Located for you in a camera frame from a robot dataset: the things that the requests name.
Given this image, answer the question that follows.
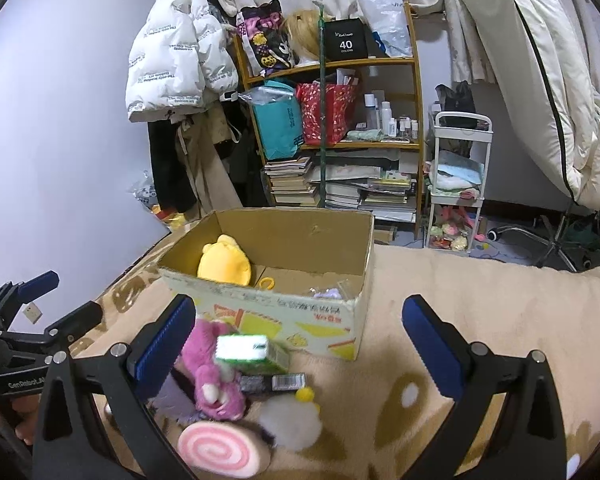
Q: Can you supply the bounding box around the pile of folded cloths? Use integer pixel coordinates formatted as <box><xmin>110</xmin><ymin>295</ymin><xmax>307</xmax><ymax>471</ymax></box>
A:
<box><xmin>426</xmin><ymin>160</ymin><xmax>484</xmax><ymax>202</ymax></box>

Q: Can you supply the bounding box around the white fluffy plush toy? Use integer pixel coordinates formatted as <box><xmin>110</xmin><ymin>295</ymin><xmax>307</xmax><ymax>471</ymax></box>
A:
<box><xmin>257</xmin><ymin>386</ymin><xmax>324</xmax><ymax>451</ymax></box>

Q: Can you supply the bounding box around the printed cardboard box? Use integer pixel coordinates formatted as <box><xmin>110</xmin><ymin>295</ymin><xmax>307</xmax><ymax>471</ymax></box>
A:
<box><xmin>157</xmin><ymin>208</ymin><xmax>376</xmax><ymax>361</ymax></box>

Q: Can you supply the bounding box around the yellow plush toy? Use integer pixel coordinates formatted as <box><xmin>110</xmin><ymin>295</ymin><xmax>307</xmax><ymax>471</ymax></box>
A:
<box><xmin>196</xmin><ymin>234</ymin><xmax>254</xmax><ymax>286</ymax></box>

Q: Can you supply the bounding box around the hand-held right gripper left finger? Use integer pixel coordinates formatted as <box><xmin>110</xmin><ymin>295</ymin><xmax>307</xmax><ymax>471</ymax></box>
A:
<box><xmin>30</xmin><ymin>294</ymin><xmax>201</xmax><ymax>480</ymax></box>

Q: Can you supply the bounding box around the white rolling cart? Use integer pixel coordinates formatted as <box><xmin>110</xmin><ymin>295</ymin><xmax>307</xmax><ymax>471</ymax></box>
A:
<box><xmin>422</xmin><ymin>111</ymin><xmax>494</xmax><ymax>252</ymax></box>

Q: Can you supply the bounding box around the pink plush toy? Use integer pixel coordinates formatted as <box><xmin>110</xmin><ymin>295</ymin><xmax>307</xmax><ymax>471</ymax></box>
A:
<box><xmin>172</xmin><ymin>317</ymin><xmax>249</xmax><ymax>421</ymax></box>

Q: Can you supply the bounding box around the blonde wig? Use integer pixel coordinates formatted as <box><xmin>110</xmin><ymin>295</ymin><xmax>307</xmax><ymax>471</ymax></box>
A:
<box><xmin>282</xmin><ymin>8</ymin><xmax>327</xmax><ymax>69</ymax></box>

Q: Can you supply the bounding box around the row of white bottles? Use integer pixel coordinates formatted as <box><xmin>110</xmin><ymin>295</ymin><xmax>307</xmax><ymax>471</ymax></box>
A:
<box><xmin>362</xmin><ymin>90</ymin><xmax>421</xmax><ymax>141</ymax></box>

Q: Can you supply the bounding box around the teal shopping bag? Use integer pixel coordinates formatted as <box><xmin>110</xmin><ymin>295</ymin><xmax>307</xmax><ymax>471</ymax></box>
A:
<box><xmin>240</xmin><ymin>80</ymin><xmax>304</xmax><ymax>161</ymax></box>

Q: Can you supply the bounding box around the stack of books and magazines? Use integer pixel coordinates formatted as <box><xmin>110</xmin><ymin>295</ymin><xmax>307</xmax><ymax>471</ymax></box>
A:
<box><xmin>307</xmin><ymin>150</ymin><xmax>421</xmax><ymax>224</ymax></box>

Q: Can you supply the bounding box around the red gift bag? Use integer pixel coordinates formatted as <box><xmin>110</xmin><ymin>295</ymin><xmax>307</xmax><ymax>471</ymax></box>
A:
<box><xmin>295</xmin><ymin>81</ymin><xmax>359</xmax><ymax>147</ymax></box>

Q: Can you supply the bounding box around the black hanging coat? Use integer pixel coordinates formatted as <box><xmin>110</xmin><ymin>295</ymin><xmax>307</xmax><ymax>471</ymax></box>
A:
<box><xmin>147</xmin><ymin>110</ymin><xmax>202</xmax><ymax>217</ymax></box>

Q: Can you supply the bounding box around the beige hanging coat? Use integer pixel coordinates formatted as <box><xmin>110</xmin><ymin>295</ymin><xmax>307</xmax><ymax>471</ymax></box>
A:
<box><xmin>174</xmin><ymin>102</ymin><xmax>247</xmax><ymax>222</ymax></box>

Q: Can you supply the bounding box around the small black packet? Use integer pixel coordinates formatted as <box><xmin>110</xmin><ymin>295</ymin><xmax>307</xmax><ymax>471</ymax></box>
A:
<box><xmin>237</xmin><ymin>375</ymin><xmax>272</xmax><ymax>397</ymax></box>
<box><xmin>270</xmin><ymin>373</ymin><xmax>309</xmax><ymax>392</ymax></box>

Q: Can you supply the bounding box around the white puffer jacket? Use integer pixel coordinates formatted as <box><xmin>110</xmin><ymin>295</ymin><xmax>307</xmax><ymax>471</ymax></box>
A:
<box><xmin>124</xmin><ymin>0</ymin><xmax>241</xmax><ymax>124</ymax></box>

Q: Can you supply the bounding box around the beige patterned blanket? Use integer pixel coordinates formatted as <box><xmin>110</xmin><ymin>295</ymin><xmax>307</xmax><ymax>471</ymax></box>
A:
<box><xmin>70</xmin><ymin>230</ymin><xmax>600</xmax><ymax>480</ymax></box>

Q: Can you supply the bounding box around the grey purple cloth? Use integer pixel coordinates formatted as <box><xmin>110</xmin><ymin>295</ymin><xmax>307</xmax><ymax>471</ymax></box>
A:
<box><xmin>151</xmin><ymin>374</ymin><xmax>202</xmax><ymax>422</ymax></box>

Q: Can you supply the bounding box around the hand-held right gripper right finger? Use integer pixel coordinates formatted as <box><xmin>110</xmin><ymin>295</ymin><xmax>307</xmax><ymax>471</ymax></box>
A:
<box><xmin>401</xmin><ymin>294</ymin><xmax>570</xmax><ymax>480</ymax></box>

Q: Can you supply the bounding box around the black box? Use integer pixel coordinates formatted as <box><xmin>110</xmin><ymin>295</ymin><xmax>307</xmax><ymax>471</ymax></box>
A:
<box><xmin>322</xmin><ymin>18</ymin><xmax>371</xmax><ymax>61</ymax></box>

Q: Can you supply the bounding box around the cartoon printed bag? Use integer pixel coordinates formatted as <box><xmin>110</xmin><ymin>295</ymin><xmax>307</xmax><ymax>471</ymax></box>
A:
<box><xmin>235</xmin><ymin>2</ymin><xmax>297</xmax><ymax>79</ymax></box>

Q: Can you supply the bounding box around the green and white carton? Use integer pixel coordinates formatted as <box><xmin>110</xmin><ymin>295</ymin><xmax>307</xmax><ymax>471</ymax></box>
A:
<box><xmin>214</xmin><ymin>334</ymin><xmax>291</xmax><ymax>377</ymax></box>

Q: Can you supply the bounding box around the pink swirl roll cushion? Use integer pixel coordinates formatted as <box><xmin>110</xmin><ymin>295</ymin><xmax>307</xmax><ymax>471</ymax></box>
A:
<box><xmin>176</xmin><ymin>420</ymin><xmax>272</xmax><ymax>479</ymax></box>

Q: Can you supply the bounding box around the pile of small plush toys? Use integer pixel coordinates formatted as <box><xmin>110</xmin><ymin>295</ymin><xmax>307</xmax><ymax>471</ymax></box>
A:
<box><xmin>428</xmin><ymin>205</ymin><xmax>481</xmax><ymax>252</ymax></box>

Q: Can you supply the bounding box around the small purple plastic packet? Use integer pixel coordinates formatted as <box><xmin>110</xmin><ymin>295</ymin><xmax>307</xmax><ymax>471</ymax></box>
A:
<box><xmin>307</xmin><ymin>280</ymin><xmax>352</xmax><ymax>302</ymax></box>

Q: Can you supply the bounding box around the person's left hand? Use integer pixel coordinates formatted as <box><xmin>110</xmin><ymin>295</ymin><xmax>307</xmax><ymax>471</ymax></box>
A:
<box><xmin>8</xmin><ymin>393</ymin><xmax>44</xmax><ymax>446</ymax></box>

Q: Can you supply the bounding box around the yellow wrapper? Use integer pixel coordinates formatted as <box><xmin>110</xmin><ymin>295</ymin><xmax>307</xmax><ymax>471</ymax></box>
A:
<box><xmin>151</xmin><ymin>204</ymin><xmax>189</xmax><ymax>232</ymax></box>

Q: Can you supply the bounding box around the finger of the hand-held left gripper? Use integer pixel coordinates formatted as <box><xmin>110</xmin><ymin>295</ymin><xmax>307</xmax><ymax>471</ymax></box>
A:
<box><xmin>0</xmin><ymin>301</ymin><xmax>104</xmax><ymax>361</ymax></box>
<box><xmin>0</xmin><ymin>270</ymin><xmax>61</xmax><ymax>334</ymax></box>

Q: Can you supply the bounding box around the green pole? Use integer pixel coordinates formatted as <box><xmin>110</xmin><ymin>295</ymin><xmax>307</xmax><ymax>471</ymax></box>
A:
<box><xmin>314</xmin><ymin>2</ymin><xmax>332</xmax><ymax>209</ymax></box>

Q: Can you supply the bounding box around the stack of brown books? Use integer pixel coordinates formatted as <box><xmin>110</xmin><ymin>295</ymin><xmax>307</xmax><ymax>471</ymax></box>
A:
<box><xmin>263</xmin><ymin>156</ymin><xmax>319</xmax><ymax>208</ymax></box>

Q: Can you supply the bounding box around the wooden shelf unit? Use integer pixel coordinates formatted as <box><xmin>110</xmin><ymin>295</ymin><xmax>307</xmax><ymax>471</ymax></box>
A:
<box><xmin>230</xmin><ymin>2</ymin><xmax>427</xmax><ymax>241</ymax></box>

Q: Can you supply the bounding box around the black bag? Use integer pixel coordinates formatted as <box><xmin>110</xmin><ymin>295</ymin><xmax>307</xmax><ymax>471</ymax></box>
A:
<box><xmin>434</xmin><ymin>81</ymin><xmax>477</xmax><ymax>129</ymax></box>

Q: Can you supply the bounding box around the office chair base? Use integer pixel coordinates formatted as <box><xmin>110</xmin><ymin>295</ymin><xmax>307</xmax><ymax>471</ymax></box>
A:
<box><xmin>486</xmin><ymin>204</ymin><xmax>600</xmax><ymax>274</ymax></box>

